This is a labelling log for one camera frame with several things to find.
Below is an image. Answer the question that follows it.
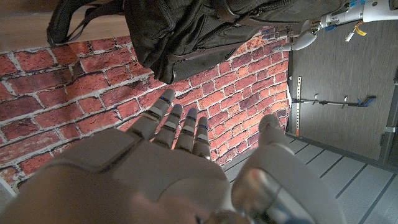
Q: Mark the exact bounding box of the black wall bar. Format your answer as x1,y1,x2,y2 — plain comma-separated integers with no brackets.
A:
292,95,377,108

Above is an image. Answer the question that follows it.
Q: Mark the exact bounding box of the white perforated metal rail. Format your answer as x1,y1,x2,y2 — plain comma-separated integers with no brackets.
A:
295,76,302,138

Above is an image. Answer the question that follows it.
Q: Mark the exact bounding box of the black backpack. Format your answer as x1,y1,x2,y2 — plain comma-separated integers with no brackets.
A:
46,0,352,85

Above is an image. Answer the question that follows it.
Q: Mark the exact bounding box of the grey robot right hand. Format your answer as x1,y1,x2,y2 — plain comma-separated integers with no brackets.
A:
0,88,348,224

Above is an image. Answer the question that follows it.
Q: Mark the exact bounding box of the brick print backdrop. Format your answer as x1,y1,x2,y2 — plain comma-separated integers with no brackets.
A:
0,26,292,194

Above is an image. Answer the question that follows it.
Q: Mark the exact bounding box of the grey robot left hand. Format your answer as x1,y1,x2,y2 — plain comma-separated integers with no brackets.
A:
261,18,323,53

